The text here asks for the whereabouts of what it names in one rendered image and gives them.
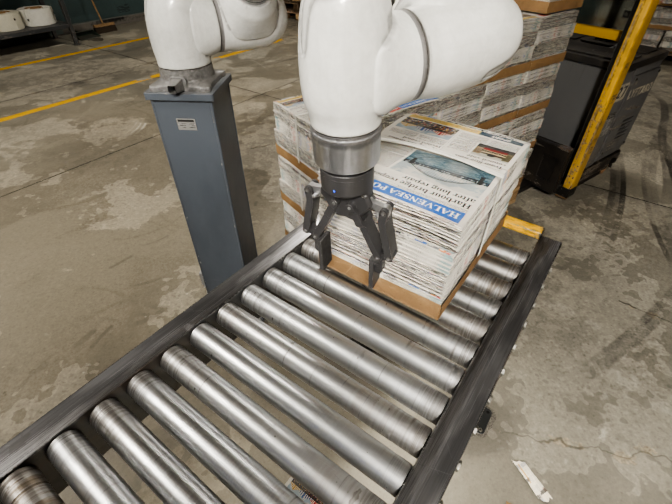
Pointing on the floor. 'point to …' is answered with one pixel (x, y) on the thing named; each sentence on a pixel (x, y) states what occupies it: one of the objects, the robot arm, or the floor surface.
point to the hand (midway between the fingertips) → (349, 263)
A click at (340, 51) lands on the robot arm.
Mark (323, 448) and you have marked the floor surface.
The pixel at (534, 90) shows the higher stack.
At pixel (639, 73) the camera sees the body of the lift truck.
